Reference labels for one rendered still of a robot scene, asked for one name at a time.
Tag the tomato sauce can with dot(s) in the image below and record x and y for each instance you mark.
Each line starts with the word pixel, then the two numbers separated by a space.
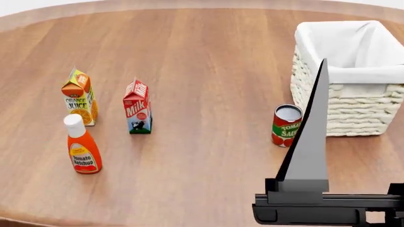
pixel 284 130

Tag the tomato ketchup bottle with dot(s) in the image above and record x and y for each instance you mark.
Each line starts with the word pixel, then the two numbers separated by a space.
pixel 83 151

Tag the orange juice carton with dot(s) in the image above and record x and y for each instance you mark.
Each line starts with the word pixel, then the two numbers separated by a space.
pixel 79 99

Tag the red milk carton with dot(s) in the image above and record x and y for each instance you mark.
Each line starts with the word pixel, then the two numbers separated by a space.
pixel 137 111

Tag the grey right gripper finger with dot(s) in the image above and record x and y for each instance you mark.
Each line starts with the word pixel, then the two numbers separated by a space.
pixel 311 160

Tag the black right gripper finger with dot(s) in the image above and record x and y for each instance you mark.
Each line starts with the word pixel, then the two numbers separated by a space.
pixel 397 189

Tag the cream woven basket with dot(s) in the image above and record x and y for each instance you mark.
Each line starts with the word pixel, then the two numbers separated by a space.
pixel 356 111

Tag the white cloth basket liner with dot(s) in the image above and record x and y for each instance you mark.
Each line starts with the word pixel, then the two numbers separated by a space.
pixel 353 47

